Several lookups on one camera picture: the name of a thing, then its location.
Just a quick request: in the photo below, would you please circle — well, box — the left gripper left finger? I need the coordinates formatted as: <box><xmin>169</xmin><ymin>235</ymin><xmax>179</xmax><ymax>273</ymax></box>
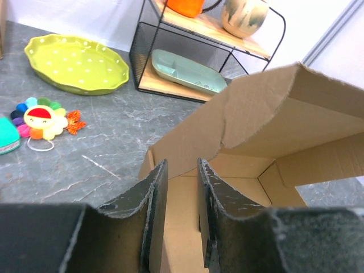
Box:
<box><xmin>1</xmin><ymin>160</ymin><xmax>168</xmax><ymax>272</ymax></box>

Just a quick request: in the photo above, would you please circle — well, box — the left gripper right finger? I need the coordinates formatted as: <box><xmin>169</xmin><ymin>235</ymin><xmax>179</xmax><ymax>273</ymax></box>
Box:
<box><xmin>197</xmin><ymin>159</ymin><xmax>363</xmax><ymax>272</ymax></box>

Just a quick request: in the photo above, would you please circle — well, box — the brown cardboard box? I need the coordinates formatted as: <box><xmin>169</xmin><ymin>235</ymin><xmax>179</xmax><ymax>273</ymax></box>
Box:
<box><xmin>139</xmin><ymin>63</ymin><xmax>363</xmax><ymax>272</ymax></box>

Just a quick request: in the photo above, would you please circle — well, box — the orange sequin ornament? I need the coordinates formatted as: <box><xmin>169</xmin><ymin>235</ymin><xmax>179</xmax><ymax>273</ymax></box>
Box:
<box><xmin>66</xmin><ymin>110</ymin><xmax>86</xmax><ymax>135</ymax></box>

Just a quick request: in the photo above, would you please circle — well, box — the rainbow flower plush toy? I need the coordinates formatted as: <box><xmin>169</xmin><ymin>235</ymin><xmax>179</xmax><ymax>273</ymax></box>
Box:
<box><xmin>10</xmin><ymin>97</ymin><xmax>69</xmax><ymax>152</ymax></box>

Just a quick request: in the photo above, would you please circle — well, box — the teal rectangular dish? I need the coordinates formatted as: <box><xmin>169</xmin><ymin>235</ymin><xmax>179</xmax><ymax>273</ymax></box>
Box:
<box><xmin>151</xmin><ymin>49</ymin><xmax>227</xmax><ymax>95</ymax></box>

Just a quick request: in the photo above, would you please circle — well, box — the green dotted plate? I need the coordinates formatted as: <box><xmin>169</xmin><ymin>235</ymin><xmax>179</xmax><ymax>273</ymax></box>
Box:
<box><xmin>24</xmin><ymin>34</ymin><xmax>129</xmax><ymax>96</ymax></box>

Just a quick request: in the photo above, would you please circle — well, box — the beige ceramic mug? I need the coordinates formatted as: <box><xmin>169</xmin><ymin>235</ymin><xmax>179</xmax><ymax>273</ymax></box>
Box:
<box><xmin>221</xmin><ymin>0</ymin><xmax>269</xmax><ymax>39</ymax></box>

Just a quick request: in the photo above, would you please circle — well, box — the orange mug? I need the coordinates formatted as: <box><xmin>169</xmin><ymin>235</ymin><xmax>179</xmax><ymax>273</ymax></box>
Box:
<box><xmin>167</xmin><ymin>0</ymin><xmax>205</xmax><ymax>18</ymax></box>

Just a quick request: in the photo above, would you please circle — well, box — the black wire wooden shelf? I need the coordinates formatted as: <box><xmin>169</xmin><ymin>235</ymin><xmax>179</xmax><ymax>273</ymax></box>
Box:
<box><xmin>129</xmin><ymin>1</ymin><xmax>274</xmax><ymax>103</ymax></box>

